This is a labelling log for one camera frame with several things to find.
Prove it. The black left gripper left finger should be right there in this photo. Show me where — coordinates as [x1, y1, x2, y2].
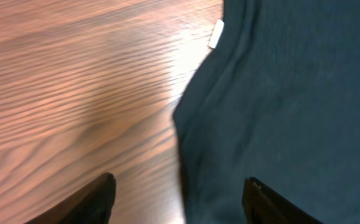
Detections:
[27, 172, 116, 224]

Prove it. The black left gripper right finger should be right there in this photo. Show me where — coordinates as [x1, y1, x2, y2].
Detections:
[242, 177, 321, 224]

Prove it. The dark teal t-shirt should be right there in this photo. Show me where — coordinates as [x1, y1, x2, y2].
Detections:
[173, 0, 360, 223]

